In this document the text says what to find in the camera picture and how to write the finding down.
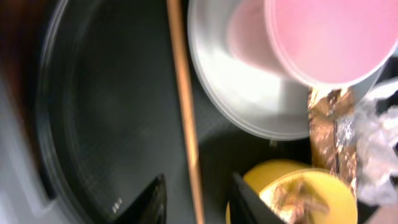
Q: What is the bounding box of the yellow plastic bowl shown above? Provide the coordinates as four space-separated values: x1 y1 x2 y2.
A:
226 160 358 224

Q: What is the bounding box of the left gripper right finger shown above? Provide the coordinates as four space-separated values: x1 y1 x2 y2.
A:
229 173 284 224

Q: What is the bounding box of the pink plastic cup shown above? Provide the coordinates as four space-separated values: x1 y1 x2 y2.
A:
227 0 397 88

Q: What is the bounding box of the food scraps pile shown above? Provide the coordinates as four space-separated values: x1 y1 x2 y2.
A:
271 179 330 224

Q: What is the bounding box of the wooden chopstick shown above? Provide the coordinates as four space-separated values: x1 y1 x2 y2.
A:
167 0 205 224

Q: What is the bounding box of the white paper napkin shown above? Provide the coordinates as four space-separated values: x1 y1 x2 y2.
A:
354 78 397 205

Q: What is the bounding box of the light grey round plate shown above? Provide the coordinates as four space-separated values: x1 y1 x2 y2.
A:
187 0 392 141

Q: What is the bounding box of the round black serving tray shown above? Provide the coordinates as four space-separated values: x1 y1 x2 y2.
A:
34 0 398 224

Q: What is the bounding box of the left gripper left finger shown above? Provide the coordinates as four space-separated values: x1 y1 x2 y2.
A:
113 174 167 224

